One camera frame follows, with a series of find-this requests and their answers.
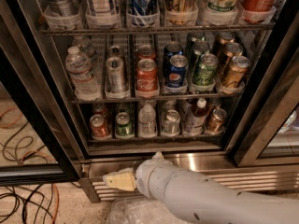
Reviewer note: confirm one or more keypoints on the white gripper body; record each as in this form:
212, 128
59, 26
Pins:
142, 177

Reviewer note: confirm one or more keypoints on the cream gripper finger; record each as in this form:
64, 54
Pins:
123, 179

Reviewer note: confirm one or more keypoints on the clear water bottle bottom shelf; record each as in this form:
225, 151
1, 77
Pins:
147, 121

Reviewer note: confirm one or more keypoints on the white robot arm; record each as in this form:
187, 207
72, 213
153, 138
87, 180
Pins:
194, 197

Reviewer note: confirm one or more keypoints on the front green can bottom shelf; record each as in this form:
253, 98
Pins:
124, 126

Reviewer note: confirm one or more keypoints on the silver can bottom shelf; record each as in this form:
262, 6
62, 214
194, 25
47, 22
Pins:
171, 121

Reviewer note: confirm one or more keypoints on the front orange can bottom shelf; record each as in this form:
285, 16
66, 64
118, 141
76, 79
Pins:
99, 127

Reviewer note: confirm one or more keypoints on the amber drink bottle bottom shelf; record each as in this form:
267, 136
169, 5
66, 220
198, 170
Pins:
196, 117

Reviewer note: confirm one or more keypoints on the rear orange can bottom shelf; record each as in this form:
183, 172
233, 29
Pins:
100, 109

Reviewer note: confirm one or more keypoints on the gold can bottom shelf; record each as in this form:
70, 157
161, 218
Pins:
216, 120

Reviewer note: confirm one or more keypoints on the black sliding fridge door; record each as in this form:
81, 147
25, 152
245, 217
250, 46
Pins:
32, 72

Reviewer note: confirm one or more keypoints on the front silver can middle shelf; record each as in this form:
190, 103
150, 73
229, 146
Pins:
116, 74

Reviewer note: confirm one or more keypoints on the front water bottle middle shelf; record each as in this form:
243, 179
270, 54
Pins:
80, 69

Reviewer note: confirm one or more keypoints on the front green can middle shelf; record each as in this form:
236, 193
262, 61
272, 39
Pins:
205, 70

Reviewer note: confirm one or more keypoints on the rear silver can middle shelf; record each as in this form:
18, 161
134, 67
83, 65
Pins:
115, 51

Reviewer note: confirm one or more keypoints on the front gold can middle shelf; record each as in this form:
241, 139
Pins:
235, 71

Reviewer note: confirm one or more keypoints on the rear water bottle middle shelf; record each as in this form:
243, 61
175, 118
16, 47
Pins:
85, 45

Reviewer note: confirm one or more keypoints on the rear green can middle shelf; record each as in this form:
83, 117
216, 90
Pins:
193, 37

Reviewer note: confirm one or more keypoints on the rear gold can middle shelf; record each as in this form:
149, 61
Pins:
221, 39

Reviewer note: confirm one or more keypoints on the clear plastic bag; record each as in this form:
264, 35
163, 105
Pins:
141, 211

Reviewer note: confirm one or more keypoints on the front red cola can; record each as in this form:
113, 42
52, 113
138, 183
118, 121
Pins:
146, 75

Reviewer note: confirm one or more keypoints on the red cola can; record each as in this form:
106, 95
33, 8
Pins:
146, 51
146, 75

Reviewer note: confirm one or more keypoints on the front blue pepsi can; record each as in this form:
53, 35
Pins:
176, 71

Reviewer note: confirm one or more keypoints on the blue pepsi can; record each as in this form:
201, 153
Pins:
176, 71
172, 48

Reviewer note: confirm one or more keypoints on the rear red cola can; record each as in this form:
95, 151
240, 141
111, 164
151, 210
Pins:
146, 51

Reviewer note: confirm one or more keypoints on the rear blue pepsi can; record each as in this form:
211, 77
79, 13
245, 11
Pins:
172, 48

